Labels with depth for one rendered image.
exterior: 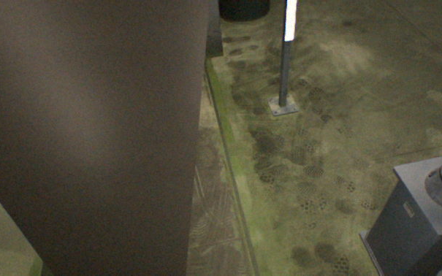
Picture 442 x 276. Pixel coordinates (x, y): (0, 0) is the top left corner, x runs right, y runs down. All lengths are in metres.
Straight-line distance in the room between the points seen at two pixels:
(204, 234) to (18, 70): 1.61
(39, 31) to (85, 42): 0.05
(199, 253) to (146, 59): 1.56
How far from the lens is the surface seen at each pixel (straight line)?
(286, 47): 2.24
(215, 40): 3.05
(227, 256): 1.88
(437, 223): 1.44
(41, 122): 0.53
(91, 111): 0.50
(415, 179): 1.52
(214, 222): 1.97
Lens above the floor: 1.79
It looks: 49 degrees down
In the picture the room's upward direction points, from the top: 8 degrees counter-clockwise
